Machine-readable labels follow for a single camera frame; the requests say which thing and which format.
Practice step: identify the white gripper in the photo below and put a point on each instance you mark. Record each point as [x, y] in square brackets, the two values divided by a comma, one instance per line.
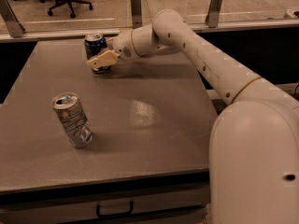
[123, 47]

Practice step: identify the blue pepsi can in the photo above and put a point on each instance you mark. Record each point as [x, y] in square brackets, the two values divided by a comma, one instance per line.
[94, 43]

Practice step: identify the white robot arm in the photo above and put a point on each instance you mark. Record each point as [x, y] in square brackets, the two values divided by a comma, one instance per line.
[254, 143]

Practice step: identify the silver redbull can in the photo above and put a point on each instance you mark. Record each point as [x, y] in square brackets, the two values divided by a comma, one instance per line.
[70, 113]

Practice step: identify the grey drawer cabinet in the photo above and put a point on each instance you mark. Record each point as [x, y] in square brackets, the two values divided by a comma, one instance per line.
[173, 199]

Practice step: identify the middle metal bracket post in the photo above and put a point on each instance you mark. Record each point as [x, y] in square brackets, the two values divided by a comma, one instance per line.
[136, 13]

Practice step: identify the metal bracket post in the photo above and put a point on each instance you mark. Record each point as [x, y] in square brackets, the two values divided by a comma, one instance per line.
[14, 27]
[136, 13]
[213, 15]

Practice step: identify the left metal bracket post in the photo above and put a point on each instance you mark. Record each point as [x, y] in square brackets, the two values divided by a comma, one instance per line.
[14, 27]

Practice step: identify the right metal bracket post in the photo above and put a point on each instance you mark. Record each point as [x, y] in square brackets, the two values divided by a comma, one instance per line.
[213, 15]

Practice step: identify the black drawer handle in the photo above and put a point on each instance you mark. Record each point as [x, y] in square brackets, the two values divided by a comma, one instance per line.
[111, 209]

